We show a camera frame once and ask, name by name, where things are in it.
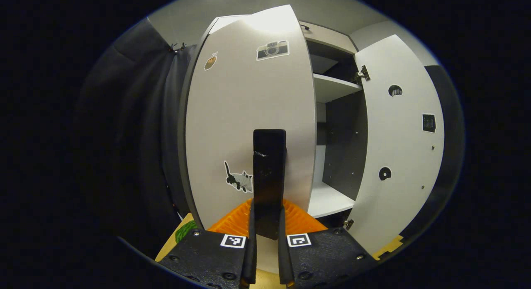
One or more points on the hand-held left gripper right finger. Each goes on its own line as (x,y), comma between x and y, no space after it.
(284,260)

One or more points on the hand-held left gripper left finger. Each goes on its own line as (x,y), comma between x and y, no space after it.
(250,260)

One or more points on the beige shoe cabinet door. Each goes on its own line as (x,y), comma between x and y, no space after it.
(240,115)
(398,197)

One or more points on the metal door hinge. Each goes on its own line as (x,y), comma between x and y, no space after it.
(349,224)
(362,74)

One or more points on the white cabinet shelf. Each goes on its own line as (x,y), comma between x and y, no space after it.
(332,88)
(330,200)

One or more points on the beige cabinet drawer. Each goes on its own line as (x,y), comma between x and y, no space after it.
(327,36)

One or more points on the toy watermelon slice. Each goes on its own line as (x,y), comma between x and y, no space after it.
(186,231)

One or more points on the black backdrop cloth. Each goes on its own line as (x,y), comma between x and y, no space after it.
(132,135)

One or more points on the small black clip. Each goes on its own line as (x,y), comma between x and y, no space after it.
(182,46)
(174,47)

